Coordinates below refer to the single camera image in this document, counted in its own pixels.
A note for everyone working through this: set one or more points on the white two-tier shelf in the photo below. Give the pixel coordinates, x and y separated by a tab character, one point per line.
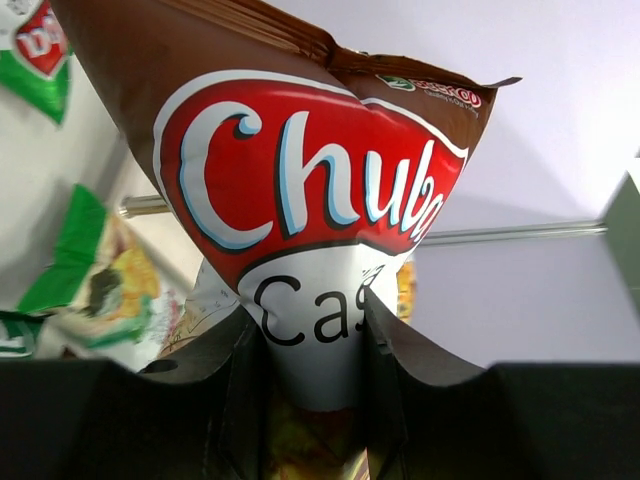
181	261

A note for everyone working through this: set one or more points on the green Chuba bag far left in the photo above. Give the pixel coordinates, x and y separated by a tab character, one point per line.
35	56

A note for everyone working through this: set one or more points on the brown Chuba bag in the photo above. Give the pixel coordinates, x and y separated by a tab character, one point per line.
305	173

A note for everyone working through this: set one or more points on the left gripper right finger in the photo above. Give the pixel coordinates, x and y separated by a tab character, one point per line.
406	377

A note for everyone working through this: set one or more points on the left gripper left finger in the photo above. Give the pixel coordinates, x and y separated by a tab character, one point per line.
210	402

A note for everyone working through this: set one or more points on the green chuba bag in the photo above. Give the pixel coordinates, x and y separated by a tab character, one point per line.
102	287
35	56

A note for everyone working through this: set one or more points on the green Chuba bag centre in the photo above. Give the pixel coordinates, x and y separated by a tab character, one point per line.
102	287

